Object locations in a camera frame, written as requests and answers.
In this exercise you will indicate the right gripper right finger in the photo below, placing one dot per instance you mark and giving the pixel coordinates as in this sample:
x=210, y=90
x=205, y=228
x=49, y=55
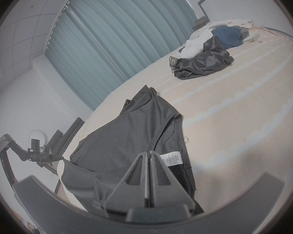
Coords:
x=171, y=191

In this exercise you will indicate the white printed pillow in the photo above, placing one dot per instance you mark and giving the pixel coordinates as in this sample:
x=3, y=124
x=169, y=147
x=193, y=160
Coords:
x=234, y=23

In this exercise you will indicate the grey bedside table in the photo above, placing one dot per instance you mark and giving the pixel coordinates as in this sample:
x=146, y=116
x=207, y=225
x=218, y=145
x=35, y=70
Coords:
x=200, y=23

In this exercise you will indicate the black shiny garment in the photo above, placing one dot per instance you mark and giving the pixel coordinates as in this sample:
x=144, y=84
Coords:
x=205, y=60

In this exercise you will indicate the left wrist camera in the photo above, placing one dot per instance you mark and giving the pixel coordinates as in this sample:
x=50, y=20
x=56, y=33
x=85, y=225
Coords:
x=47, y=150

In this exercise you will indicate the pile of clothes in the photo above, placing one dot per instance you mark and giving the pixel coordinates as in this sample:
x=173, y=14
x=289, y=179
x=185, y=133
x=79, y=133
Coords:
x=227, y=36

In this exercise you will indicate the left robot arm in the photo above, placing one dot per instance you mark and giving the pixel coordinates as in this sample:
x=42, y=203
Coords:
x=7, y=142

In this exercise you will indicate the black T-shirt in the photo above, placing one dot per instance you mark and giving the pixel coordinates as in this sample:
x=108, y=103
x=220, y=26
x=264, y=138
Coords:
x=127, y=142

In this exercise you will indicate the bed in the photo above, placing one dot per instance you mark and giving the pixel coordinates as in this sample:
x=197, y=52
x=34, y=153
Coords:
x=234, y=130

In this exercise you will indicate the blue-green curtain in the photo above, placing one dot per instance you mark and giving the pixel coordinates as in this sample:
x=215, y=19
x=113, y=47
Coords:
x=127, y=21
x=70, y=64

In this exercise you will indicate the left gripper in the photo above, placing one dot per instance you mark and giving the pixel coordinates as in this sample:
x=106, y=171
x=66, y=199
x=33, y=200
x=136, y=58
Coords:
x=47, y=159

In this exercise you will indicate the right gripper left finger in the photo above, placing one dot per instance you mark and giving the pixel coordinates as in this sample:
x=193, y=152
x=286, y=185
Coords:
x=127, y=191

